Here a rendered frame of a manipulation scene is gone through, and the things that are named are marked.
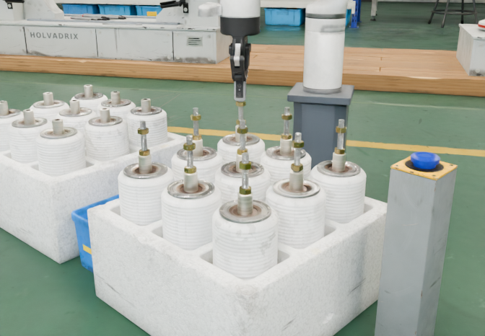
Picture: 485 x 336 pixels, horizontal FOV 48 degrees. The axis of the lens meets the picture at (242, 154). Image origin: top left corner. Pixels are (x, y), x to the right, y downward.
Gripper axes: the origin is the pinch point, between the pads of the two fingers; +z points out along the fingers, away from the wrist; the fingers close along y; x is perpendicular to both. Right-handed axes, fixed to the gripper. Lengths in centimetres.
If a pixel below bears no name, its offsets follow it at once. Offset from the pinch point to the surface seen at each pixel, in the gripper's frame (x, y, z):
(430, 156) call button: -30.2, -29.0, 2.5
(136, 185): 14.8, -23.4, 11.1
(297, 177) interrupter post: -11.6, -24.9, 8.1
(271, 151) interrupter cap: -6.6, -7.3, 10.0
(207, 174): 4.6, -13.3, 12.8
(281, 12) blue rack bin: 6, 443, 23
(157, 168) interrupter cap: 12.5, -17.8, 10.1
